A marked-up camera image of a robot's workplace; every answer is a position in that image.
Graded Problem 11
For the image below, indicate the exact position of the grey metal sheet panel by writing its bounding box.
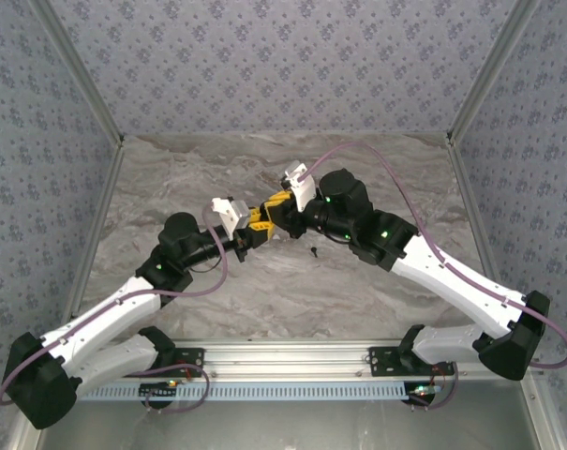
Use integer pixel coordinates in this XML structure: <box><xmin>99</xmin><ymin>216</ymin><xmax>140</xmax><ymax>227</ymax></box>
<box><xmin>37</xmin><ymin>393</ymin><xmax>554</xmax><ymax>450</ymax></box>

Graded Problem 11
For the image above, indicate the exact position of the aluminium frame bar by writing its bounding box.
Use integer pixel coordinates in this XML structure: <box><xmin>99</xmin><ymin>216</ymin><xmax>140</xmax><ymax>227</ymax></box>
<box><xmin>4</xmin><ymin>424</ymin><xmax>43</xmax><ymax>450</ymax></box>
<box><xmin>520</xmin><ymin>378</ymin><xmax>567</xmax><ymax>450</ymax></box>

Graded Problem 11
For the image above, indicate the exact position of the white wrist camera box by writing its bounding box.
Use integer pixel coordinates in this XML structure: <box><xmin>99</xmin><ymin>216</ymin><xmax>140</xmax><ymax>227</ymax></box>
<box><xmin>279</xmin><ymin>159</ymin><xmax>319</xmax><ymax>213</ymax></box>
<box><xmin>210</xmin><ymin>196</ymin><xmax>252</xmax><ymax>235</ymax></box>

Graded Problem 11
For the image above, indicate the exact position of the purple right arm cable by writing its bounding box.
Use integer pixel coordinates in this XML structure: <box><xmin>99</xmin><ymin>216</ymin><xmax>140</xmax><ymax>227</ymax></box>
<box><xmin>304</xmin><ymin>142</ymin><xmax>567</xmax><ymax>413</ymax></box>

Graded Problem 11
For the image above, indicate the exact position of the small black controller board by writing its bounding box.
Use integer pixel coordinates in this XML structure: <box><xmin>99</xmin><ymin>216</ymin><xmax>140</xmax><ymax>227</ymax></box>
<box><xmin>139</xmin><ymin>382</ymin><xmax>179</xmax><ymax>400</ymax></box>
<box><xmin>407</xmin><ymin>382</ymin><xmax>440</xmax><ymax>407</ymax></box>

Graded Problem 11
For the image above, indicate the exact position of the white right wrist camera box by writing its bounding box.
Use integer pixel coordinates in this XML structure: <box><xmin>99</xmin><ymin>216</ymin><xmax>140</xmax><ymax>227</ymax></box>
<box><xmin>279</xmin><ymin>159</ymin><xmax>319</xmax><ymax>213</ymax></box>

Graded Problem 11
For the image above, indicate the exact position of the aluminium mounting rail beam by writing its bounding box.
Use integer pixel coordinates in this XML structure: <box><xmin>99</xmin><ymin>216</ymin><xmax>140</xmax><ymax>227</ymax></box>
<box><xmin>76</xmin><ymin>339</ymin><xmax>545</xmax><ymax>381</ymax></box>

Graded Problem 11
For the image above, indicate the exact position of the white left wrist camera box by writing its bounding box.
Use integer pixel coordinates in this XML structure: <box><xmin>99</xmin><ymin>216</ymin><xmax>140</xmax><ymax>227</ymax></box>
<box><xmin>210</xmin><ymin>196</ymin><xmax>252</xmax><ymax>235</ymax></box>

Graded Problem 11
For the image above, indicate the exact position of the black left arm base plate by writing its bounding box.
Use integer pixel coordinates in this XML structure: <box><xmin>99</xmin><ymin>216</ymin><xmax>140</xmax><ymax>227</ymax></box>
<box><xmin>119</xmin><ymin>347</ymin><xmax>205</xmax><ymax>379</ymax></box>

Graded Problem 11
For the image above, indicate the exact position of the light blue slotted cable duct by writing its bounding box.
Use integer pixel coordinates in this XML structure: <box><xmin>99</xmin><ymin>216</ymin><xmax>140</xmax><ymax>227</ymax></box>
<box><xmin>79</xmin><ymin>380</ymin><xmax>413</xmax><ymax>402</ymax></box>

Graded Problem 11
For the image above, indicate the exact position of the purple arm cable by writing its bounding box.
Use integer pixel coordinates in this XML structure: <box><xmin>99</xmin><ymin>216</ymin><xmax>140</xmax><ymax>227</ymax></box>
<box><xmin>0</xmin><ymin>213</ymin><xmax>228</xmax><ymax>414</ymax></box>
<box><xmin>304</xmin><ymin>142</ymin><xmax>567</xmax><ymax>413</ymax></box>

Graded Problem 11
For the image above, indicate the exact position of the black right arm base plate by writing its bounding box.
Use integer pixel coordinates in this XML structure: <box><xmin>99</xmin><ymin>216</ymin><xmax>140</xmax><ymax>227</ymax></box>
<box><xmin>367</xmin><ymin>346</ymin><xmax>455</xmax><ymax>378</ymax></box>

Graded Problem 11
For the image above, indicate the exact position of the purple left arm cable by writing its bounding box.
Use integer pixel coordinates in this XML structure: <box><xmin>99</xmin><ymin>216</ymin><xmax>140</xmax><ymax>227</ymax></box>
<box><xmin>0</xmin><ymin>213</ymin><xmax>228</xmax><ymax>414</ymax></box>

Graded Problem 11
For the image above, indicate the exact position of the aluminium corner post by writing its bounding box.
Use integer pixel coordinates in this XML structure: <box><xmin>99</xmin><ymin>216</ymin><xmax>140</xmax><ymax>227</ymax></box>
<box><xmin>445</xmin><ymin>0</ymin><xmax>545</xmax><ymax>146</ymax></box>
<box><xmin>28</xmin><ymin>0</ymin><xmax>127</xmax><ymax>147</ymax></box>

